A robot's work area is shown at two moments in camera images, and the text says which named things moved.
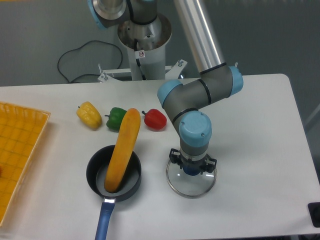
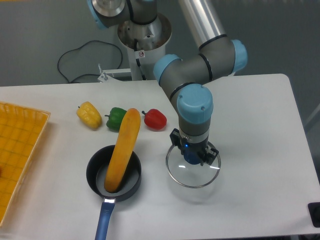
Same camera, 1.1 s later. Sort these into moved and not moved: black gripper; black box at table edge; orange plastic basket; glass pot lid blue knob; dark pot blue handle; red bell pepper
Moved: black gripper; glass pot lid blue knob
Not moved: dark pot blue handle; orange plastic basket; black box at table edge; red bell pepper
